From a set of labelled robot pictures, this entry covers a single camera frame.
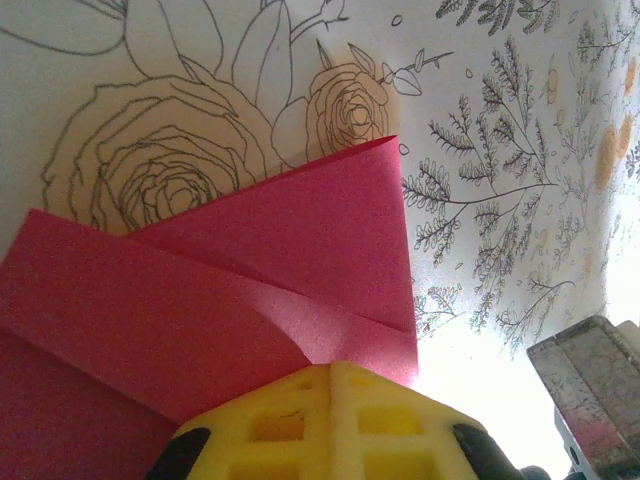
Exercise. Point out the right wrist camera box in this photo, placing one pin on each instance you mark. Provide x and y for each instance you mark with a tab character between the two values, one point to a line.
595	390

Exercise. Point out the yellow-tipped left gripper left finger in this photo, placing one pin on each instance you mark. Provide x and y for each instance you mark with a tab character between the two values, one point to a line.
280	445

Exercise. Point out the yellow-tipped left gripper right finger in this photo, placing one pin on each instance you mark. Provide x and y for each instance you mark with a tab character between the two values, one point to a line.
395	445

